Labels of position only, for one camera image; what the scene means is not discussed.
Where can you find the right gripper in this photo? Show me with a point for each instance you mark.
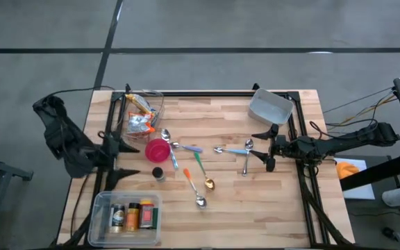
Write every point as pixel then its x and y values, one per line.
pixel 280 147

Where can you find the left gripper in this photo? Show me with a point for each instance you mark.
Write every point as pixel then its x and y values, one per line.
pixel 111 159

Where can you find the plain silver spoon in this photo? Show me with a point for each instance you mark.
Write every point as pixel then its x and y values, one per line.
pixel 246 163

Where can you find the black small spice jar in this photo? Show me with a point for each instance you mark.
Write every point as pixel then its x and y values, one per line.
pixel 158 173

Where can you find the orange ramen packet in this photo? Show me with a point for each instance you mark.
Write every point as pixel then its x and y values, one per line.
pixel 137 123

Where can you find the soy sauce ramen packet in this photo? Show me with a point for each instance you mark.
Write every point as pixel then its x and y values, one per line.
pixel 154 118

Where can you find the yellow ramen packet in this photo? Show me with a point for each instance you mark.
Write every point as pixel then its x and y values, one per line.
pixel 137 101

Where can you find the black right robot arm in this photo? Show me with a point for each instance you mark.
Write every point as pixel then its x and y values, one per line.
pixel 342 144

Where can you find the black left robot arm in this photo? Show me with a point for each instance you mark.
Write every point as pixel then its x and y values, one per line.
pixel 68 142

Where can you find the pink plastic bowl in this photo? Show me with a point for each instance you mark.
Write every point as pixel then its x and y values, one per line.
pixel 156 151

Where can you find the grey plastic bin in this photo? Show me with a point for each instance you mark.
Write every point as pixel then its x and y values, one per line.
pixel 269 107

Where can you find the green pepper tin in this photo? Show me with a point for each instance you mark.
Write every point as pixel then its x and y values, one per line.
pixel 156 218

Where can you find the small clear plastic container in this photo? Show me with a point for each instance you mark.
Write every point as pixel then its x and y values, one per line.
pixel 158 99

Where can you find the large clear plastic bin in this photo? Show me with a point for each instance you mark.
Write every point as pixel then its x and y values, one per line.
pixel 99 236

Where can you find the orange cloth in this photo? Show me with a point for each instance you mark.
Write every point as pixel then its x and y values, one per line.
pixel 346 170

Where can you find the white paper sheet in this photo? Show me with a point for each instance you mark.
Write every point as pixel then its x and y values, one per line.
pixel 359 191

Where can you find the black diagonal beam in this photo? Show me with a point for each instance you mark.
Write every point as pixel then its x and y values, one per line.
pixel 377 172

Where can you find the small black floor object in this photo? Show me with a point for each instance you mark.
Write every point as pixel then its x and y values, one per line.
pixel 389 232

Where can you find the black aluminium table frame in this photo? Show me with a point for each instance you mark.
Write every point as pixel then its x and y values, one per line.
pixel 203 93

